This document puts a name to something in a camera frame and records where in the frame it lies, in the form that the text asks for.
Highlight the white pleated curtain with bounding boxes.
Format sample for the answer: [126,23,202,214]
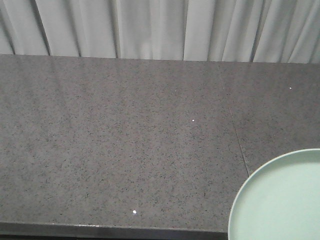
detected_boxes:
[0,0,320,64]

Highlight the light green round plate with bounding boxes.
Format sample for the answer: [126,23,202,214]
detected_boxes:
[227,148,320,240]

